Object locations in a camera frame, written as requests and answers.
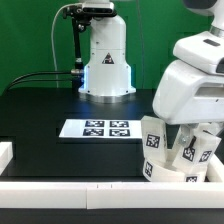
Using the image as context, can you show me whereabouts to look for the black cable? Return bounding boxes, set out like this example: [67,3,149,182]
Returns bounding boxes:
[3,77,83,96]
[3,70,83,95]

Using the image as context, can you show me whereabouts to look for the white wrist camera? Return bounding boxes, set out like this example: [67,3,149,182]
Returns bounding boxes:
[173,31,224,76]

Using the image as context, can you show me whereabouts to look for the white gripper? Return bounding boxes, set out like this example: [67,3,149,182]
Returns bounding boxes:
[153,60,224,146]

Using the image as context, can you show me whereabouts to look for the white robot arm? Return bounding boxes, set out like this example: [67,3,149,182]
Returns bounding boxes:
[79,0,224,126]

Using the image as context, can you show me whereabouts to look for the white round stool seat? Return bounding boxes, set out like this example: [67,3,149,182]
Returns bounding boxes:
[142,149,207,182]

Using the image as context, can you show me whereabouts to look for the black cable upper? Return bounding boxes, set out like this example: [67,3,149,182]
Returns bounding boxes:
[3,70,83,95]

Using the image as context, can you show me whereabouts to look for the black cable lower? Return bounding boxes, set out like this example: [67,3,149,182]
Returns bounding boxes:
[3,77,83,96]

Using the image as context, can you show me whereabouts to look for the white cable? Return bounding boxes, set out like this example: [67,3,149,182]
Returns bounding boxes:
[50,3,81,89]

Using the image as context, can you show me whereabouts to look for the white marker sheet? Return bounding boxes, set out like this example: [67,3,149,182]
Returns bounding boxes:
[59,119,142,139]

